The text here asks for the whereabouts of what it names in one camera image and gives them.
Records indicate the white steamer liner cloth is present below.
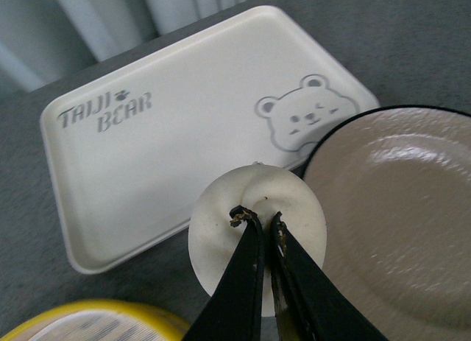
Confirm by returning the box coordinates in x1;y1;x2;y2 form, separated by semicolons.
28;311;181;340

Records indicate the white steamed bun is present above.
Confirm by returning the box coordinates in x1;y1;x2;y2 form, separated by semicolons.
188;164;327;295

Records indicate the beige plate black rim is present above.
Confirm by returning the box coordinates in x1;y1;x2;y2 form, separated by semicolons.
303;106;470;340

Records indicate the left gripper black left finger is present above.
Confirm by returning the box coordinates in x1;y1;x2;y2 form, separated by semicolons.
186;205;265;340

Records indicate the yellow rimmed bamboo steamer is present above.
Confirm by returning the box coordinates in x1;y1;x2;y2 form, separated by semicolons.
1;299;189;340

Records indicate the grey pleated curtain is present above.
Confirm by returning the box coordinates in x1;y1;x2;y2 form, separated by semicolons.
1;0;246;98

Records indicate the cream bear tray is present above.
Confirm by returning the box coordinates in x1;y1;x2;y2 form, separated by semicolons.
40;6;379;274

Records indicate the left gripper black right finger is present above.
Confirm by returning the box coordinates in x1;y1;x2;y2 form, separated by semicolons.
270;212;372;340

